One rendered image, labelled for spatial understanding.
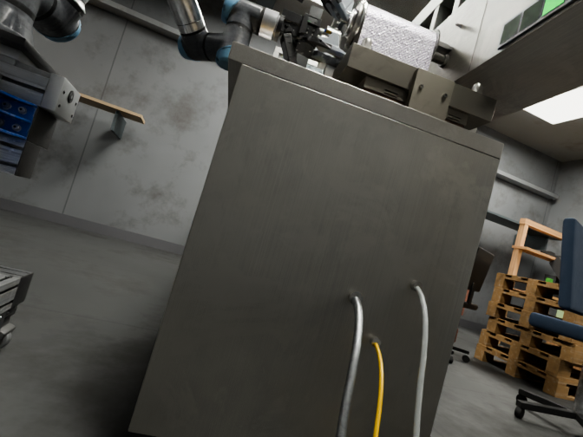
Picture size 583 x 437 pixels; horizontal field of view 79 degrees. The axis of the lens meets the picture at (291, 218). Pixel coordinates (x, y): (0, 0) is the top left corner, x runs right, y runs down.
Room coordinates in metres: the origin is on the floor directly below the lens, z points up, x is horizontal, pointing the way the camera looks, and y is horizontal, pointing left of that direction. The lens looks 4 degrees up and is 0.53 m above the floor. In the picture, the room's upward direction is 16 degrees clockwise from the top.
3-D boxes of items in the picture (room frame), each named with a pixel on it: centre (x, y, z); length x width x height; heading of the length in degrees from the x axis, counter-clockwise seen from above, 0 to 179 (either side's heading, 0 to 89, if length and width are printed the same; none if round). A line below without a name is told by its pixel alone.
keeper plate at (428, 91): (0.83, -0.24, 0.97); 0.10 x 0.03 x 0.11; 100
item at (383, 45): (1.03, -0.16, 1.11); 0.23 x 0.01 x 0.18; 100
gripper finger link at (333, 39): (0.97, 0.02, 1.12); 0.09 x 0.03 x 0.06; 90
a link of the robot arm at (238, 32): (0.96, 0.30, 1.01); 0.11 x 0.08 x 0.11; 64
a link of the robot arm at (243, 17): (0.96, 0.29, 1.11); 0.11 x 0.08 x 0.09; 99
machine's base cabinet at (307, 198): (2.00, 0.09, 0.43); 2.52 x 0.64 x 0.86; 10
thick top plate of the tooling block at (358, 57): (0.92, -0.21, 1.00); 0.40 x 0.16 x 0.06; 100
